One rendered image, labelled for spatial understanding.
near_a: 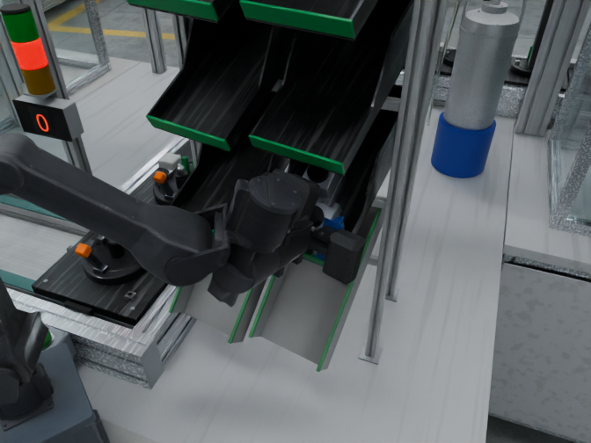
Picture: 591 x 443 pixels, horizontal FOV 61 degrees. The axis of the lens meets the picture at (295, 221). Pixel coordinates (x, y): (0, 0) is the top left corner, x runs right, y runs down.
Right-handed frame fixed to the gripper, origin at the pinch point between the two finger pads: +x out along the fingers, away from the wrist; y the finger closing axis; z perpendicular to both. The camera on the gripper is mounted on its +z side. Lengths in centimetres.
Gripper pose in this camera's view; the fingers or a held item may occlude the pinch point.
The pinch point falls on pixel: (315, 220)
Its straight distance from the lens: 68.5
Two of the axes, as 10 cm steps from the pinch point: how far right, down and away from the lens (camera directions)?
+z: 1.7, -8.7, -4.7
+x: 5.5, -3.1, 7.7
